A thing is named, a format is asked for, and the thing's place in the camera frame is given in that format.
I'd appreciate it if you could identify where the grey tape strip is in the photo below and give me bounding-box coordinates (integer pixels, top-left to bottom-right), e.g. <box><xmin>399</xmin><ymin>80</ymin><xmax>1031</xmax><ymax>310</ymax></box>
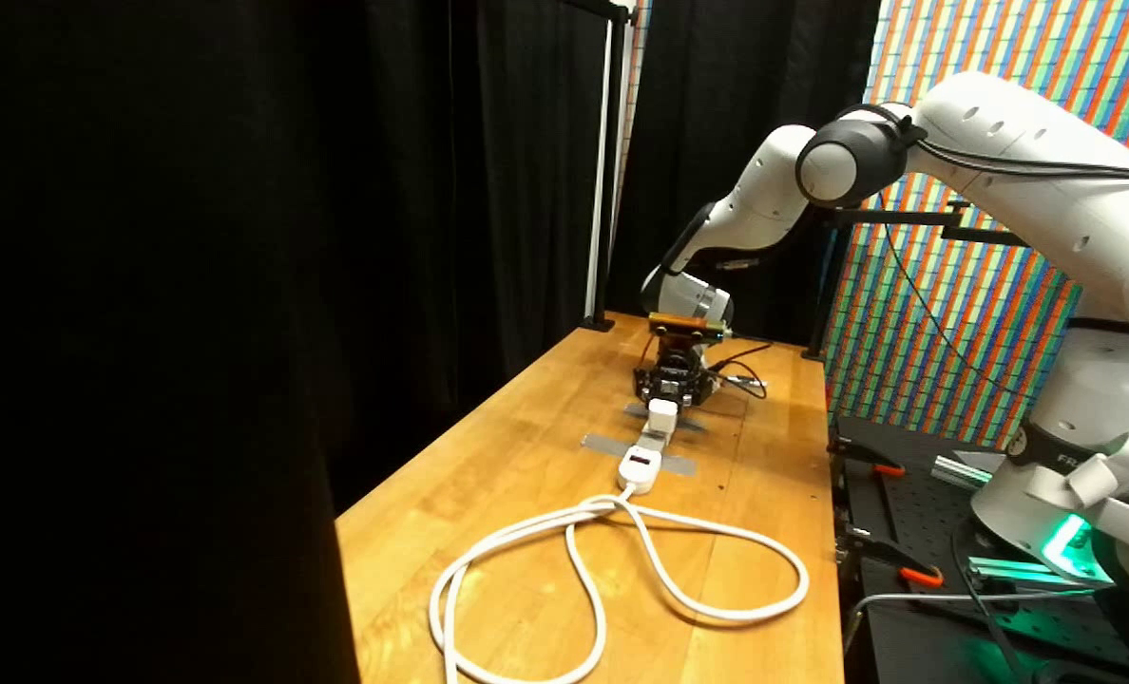
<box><xmin>581</xmin><ymin>431</ymin><xmax>699</xmax><ymax>484</ymax></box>

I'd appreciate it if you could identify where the orange-handled clamp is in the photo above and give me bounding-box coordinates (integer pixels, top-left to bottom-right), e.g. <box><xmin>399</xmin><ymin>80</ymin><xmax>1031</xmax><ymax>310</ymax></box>
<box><xmin>842</xmin><ymin>524</ymin><xmax>951</xmax><ymax>591</ymax></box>
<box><xmin>829</xmin><ymin>433</ymin><xmax>910</xmax><ymax>488</ymax></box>

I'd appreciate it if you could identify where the white power strip cable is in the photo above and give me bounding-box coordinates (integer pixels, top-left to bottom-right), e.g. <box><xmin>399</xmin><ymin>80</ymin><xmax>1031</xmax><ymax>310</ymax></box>
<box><xmin>425</xmin><ymin>488</ymin><xmax>814</xmax><ymax>684</ymax></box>

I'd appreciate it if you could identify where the black curtain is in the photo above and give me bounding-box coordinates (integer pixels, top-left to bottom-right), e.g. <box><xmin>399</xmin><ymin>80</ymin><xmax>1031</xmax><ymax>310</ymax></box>
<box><xmin>0</xmin><ymin>0</ymin><xmax>883</xmax><ymax>684</ymax></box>

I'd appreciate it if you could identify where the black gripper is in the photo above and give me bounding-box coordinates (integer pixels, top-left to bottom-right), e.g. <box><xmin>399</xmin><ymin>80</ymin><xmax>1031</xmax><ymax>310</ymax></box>
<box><xmin>630</xmin><ymin>329</ymin><xmax>722</xmax><ymax>415</ymax></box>

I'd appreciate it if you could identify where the grey cable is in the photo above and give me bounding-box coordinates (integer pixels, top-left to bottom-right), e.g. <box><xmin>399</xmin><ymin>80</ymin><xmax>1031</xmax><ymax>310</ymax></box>
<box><xmin>856</xmin><ymin>580</ymin><xmax>1102</xmax><ymax>615</ymax></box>

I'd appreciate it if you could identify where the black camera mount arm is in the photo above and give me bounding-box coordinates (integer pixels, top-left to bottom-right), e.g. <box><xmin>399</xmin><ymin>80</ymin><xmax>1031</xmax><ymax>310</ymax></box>
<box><xmin>838</xmin><ymin>196</ymin><xmax>1038</xmax><ymax>252</ymax></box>

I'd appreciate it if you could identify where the green tool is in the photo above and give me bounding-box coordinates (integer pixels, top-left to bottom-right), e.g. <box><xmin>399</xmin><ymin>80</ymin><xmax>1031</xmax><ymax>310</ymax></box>
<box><xmin>927</xmin><ymin>453</ymin><xmax>999</xmax><ymax>494</ymax></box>
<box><xmin>966</xmin><ymin>551</ymin><xmax>1102</xmax><ymax>591</ymax></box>

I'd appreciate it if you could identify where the white charger head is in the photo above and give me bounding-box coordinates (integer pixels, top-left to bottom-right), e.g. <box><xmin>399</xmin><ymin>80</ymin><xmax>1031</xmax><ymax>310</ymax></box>
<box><xmin>641</xmin><ymin>396</ymin><xmax>680</xmax><ymax>438</ymax></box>

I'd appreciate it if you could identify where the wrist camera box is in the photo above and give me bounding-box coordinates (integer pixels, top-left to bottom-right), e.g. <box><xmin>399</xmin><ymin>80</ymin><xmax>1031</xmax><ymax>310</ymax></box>
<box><xmin>655</xmin><ymin>268</ymin><xmax>736</xmax><ymax>333</ymax></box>

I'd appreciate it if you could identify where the colourful patterned panel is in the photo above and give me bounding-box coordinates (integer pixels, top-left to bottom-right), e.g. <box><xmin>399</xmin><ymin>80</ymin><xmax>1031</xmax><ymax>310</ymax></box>
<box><xmin>819</xmin><ymin>0</ymin><xmax>1129</xmax><ymax>457</ymax></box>

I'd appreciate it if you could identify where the white pole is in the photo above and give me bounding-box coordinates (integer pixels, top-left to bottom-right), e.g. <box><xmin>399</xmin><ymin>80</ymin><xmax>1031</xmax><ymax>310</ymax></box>
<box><xmin>581</xmin><ymin>0</ymin><xmax>649</xmax><ymax>328</ymax></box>

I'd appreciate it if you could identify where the black camera cable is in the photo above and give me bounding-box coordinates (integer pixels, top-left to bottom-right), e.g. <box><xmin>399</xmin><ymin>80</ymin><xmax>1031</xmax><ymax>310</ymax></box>
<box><xmin>708</xmin><ymin>337</ymin><xmax>776</xmax><ymax>403</ymax></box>

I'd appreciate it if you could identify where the wooden camera mount plate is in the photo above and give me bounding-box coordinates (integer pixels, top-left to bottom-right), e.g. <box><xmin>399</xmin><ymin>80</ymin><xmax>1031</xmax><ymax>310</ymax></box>
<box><xmin>641</xmin><ymin>317</ymin><xmax>732</xmax><ymax>344</ymax></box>

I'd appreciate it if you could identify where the white power strip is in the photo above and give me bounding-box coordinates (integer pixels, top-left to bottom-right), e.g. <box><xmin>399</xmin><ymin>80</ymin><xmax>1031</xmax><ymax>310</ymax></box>
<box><xmin>610</xmin><ymin>418</ymin><xmax>685</xmax><ymax>498</ymax></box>

